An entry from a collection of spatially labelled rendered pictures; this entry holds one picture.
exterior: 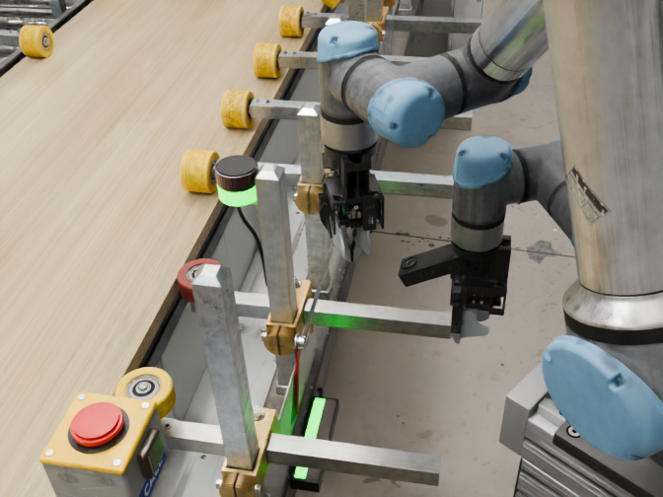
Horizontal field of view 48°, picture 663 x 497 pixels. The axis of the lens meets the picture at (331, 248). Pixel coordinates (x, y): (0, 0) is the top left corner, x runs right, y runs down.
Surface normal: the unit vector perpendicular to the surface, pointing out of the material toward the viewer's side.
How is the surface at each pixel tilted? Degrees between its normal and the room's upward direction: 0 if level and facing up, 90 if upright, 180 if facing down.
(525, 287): 0
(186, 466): 0
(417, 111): 89
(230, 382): 90
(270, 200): 90
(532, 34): 117
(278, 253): 90
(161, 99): 0
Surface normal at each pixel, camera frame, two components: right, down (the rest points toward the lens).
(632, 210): -0.22, 0.36
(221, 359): -0.19, 0.61
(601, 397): -0.83, 0.45
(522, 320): -0.04, -0.79
